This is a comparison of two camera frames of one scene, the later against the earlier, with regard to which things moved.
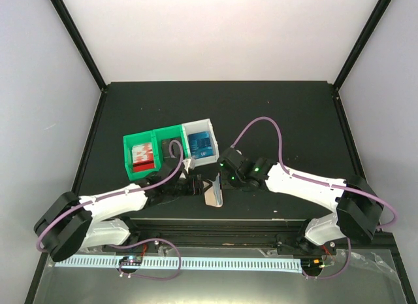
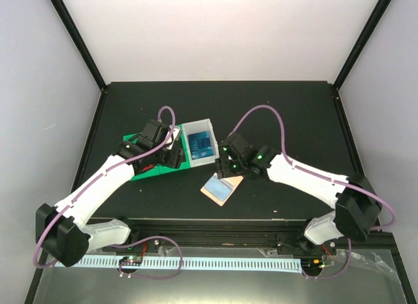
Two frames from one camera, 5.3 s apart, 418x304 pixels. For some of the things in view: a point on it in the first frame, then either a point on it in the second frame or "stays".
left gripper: x=198 y=189 -> x=176 y=159
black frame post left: x=63 y=12 stays
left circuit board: x=131 y=261 stays
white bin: x=200 y=141 stays
